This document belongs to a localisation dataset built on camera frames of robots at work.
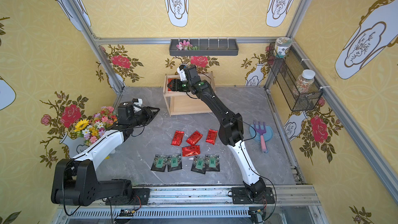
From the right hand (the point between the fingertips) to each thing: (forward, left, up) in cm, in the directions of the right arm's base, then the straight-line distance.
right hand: (178, 81), depth 92 cm
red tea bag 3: (-26, -10, -21) cm, 35 cm away
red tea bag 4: (-24, -21, -21) cm, 38 cm away
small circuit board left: (-62, +19, -26) cm, 70 cm away
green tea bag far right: (-39, -21, -23) cm, 50 cm away
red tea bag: (+3, +6, -1) cm, 7 cm away
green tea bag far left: (-40, +7, -22) cm, 47 cm away
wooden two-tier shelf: (+1, +1, -22) cm, 22 cm away
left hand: (-16, +12, -6) cm, 21 cm away
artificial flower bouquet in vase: (-32, +42, -5) cm, 53 cm away
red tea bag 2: (-26, 0, -22) cm, 34 cm away
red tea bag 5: (-33, -9, -22) cm, 41 cm away
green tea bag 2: (-40, -14, -23) cm, 48 cm away
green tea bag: (-40, 0, -23) cm, 46 cm away
